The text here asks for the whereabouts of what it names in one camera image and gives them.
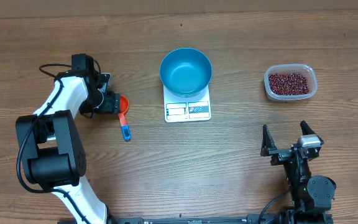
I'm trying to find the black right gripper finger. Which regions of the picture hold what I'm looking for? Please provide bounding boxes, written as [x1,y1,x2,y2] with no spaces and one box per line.
[260,124,277,157]
[300,120,324,145]

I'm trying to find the orange scoop with blue handle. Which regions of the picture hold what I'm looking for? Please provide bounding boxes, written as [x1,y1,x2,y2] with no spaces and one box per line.
[118,95,132,141]

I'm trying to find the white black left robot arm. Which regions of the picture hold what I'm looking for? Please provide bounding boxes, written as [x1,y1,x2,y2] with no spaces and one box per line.
[16,54,120,223]

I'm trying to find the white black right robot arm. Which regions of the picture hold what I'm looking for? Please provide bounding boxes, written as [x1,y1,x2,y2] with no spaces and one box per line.
[257,121,336,224]

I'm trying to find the white digital kitchen scale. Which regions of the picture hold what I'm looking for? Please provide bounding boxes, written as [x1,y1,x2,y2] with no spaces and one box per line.
[163,86,211,123]

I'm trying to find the teal blue bowl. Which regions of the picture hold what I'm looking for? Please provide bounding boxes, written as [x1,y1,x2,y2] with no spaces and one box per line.
[159,47,213,98]

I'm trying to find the red beans in container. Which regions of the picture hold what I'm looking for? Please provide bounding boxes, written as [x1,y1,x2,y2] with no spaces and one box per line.
[268,73,310,95]

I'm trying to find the clear plastic food container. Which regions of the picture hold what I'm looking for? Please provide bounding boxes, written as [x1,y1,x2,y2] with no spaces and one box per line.
[264,63,318,101]

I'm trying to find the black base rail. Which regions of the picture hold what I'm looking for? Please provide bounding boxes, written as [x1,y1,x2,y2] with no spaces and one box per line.
[57,213,334,224]

